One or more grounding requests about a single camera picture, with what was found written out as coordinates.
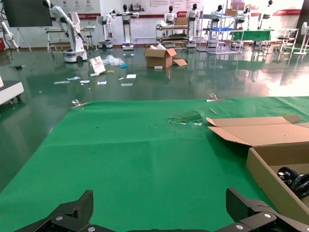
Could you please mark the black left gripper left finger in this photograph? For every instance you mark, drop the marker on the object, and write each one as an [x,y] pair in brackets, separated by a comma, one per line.
[72,217]

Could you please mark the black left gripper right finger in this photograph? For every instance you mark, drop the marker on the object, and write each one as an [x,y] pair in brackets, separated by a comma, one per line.
[251,215]

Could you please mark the white industrial robot arm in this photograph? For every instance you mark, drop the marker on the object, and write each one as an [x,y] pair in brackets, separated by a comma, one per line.
[6,33]

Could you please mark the white mobile robot with arm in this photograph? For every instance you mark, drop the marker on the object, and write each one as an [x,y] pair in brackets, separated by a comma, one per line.
[74,54]

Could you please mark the cardboard box with round holes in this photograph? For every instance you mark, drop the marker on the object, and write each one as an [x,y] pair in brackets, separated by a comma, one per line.
[265,135]

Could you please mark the small white box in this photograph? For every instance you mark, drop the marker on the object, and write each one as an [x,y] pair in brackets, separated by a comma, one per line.
[94,75]
[158,68]

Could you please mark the flat white box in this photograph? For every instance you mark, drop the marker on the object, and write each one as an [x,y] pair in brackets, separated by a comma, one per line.
[131,76]

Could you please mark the small cardboard box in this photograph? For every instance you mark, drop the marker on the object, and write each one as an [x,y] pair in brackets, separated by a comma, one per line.
[231,12]
[180,21]

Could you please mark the green table cloth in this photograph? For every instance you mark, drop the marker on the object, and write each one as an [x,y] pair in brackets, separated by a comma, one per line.
[120,157]

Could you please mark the metal cloth clip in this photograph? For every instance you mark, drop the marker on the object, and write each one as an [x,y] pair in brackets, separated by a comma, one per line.
[214,98]
[77,104]

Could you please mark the paper sheet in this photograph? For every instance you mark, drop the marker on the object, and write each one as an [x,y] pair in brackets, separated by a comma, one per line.
[126,84]
[73,78]
[85,81]
[61,82]
[102,82]

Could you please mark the white wheeled machine base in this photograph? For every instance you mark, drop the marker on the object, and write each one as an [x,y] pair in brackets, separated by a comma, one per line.
[9,91]

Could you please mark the white paper bag red print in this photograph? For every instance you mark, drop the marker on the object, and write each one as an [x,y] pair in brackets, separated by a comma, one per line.
[97,65]

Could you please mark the black debris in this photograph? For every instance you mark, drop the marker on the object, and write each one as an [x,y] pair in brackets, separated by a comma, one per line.
[18,67]

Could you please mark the blue crumpled glove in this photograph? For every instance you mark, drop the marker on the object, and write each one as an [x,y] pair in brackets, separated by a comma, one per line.
[123,65]

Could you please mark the clear plastic bag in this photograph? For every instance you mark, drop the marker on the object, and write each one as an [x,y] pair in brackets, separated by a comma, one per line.
[112,60]

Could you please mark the loose cardboard flap piece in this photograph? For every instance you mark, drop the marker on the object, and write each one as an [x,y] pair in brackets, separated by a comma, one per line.
[179,62]

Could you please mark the white rack shelf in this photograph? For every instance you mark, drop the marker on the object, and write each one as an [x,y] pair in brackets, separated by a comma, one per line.
[218,44]

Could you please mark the large open cardboard carton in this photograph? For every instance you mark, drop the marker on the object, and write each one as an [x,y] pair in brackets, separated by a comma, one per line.
[158,60]

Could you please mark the green covered table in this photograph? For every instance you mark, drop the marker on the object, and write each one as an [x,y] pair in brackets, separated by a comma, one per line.
[251,35]

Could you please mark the black round stool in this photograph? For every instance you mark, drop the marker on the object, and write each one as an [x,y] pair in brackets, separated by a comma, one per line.
[89,36]

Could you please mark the white work table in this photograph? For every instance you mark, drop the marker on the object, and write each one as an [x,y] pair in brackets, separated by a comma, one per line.
[285,30]

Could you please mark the blue plastic bin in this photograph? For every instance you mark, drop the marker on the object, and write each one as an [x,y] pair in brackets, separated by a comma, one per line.
[220,29]

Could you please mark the white packing paper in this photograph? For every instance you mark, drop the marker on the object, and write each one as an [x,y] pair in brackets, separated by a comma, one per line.
[157,47]

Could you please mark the white standing fan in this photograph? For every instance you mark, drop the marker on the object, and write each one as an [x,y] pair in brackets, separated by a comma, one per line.
[304,30]

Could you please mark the white humanoid robot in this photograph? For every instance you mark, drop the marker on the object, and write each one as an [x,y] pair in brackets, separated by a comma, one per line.
[192,17]
[265,15]
[169,17]
[108,24]
[246,14]
[126,24]
[218,12]

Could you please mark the metal shelf cart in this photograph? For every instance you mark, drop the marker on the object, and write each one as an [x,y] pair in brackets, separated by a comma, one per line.
[172,27]

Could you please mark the black display screen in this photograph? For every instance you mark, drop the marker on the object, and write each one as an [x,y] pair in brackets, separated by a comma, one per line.
[26,12]

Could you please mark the white frame table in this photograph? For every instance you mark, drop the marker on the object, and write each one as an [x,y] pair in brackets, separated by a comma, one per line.
[55,30]

